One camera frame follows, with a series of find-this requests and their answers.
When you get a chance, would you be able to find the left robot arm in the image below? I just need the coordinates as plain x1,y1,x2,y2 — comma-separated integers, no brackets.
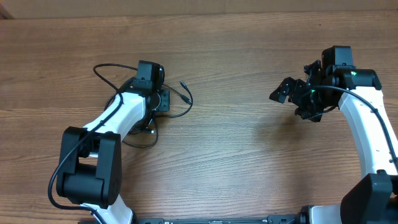
47,60,165,223

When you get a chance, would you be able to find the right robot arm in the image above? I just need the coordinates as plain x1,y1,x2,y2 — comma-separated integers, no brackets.
266,45,397,223

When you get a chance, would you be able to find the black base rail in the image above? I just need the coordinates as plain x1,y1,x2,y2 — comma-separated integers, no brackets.
77,204,343,224

